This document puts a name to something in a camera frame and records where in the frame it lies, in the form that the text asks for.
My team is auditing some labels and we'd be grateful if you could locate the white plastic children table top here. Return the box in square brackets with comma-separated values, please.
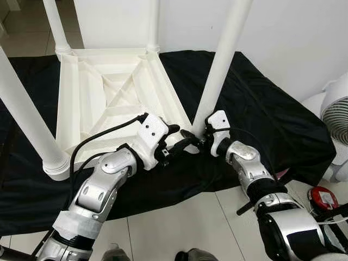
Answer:
[54, 48, 200, 165]

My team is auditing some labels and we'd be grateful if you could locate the pink plastic piece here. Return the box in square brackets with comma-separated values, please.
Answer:
[275, 167, 292, 181]

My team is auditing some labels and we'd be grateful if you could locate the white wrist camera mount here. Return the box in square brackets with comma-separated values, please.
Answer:
[206, 110, 232, 158]
[130, 113, 170, 170]

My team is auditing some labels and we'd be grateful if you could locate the red round cable reel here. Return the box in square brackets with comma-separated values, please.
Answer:
[307, 186, 339, 212]

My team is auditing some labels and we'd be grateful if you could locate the black metal rod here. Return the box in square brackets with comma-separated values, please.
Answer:
[0, 246, 34, 261]

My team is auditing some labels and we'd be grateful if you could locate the white floor cable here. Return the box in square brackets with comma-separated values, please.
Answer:
[318, 214, 348, 227]

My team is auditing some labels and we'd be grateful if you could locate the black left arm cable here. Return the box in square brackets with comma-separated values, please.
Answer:
[69, 113, 148, 184]

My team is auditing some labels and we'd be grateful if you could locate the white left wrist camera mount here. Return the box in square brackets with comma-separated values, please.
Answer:
[130, 113, 170, 170]

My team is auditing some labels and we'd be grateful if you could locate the black equipment case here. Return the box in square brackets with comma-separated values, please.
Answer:
[314, 204, 348, 261]

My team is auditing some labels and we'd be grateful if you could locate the grey robot right leg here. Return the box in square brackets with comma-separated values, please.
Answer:
[175, 248, 219, 261]

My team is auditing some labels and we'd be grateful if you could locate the white round floor fan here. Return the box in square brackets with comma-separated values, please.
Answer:
[301, 73, 348, 183]

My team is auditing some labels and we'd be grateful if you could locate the grey metal pole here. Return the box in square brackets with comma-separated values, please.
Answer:
[236, 201, 257, 217]

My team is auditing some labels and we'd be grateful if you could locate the grey robot left leg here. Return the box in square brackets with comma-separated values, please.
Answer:
[101, 244, 132, 261]

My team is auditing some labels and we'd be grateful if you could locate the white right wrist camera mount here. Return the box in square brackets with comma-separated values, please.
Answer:
[206, 110, 232, 158]

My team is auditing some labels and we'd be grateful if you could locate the black cloth table cover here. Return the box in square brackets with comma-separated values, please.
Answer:
[0, 50, 337, 238]

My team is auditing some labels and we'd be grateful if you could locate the grey robot leg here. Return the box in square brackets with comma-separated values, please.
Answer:
[101, 244, 132, 261]
[175, 248, 219, 261]

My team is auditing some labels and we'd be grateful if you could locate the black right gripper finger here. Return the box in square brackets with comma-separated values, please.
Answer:
[180, 129, 206, 146]

